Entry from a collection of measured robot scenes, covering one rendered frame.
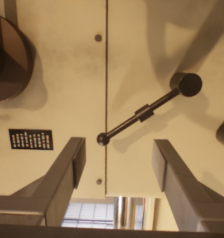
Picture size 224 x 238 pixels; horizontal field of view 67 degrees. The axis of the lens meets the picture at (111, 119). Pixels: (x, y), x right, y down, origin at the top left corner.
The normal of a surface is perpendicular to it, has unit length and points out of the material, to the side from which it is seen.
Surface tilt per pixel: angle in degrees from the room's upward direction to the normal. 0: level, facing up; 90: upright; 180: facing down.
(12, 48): 90
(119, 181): 90
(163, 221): 90
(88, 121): 90
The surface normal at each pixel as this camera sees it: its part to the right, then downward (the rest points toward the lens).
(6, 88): -0.04, 0.28
